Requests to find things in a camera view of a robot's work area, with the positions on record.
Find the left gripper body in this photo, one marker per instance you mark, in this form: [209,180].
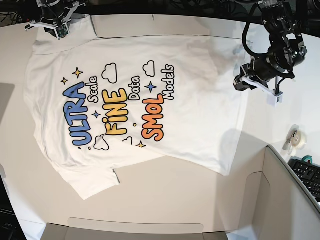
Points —
[257,73]

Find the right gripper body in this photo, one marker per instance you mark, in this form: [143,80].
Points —
[54,16]

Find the white printed t-shirt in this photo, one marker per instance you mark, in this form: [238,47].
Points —
[100,104]

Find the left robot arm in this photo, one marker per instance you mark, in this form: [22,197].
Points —
[287,48]

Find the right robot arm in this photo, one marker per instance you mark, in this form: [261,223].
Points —
[62,2]

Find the clear tape roll dispenser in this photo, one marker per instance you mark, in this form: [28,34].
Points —
[296,140]

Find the green tape roll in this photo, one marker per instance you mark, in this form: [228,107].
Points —
[308,159]

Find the black computer keyboard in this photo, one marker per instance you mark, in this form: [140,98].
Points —
[309,175]

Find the grey cardboard box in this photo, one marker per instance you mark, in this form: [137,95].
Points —
[276,206]

